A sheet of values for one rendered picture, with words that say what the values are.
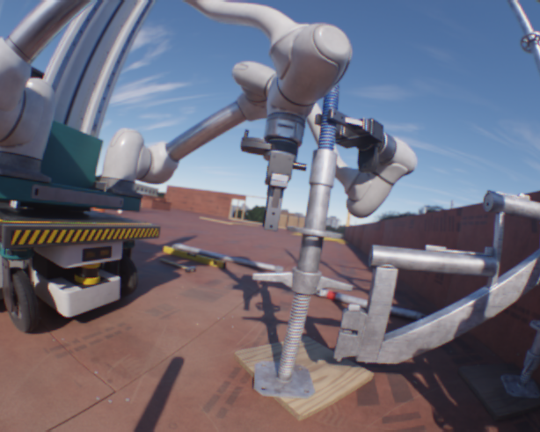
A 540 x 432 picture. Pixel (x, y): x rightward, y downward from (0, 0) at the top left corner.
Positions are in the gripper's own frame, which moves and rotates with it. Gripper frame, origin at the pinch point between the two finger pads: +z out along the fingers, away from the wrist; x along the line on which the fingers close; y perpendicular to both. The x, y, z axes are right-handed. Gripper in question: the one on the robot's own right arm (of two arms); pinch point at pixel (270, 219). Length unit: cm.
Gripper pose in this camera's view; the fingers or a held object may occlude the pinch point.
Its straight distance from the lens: 52.9
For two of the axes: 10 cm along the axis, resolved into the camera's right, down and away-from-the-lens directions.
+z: -1.6, 9.9, -0.1
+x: -0.5, 0.0, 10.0
